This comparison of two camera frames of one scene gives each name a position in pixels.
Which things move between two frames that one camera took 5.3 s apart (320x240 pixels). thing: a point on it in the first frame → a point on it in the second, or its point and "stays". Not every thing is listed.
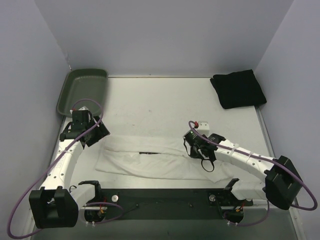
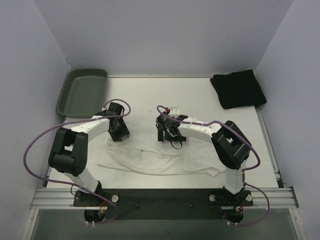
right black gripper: (194, 146) → (162, 131)
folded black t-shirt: (238, 89) stays
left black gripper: (98, 133) → (120, 131)
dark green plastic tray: (86, 88) stays
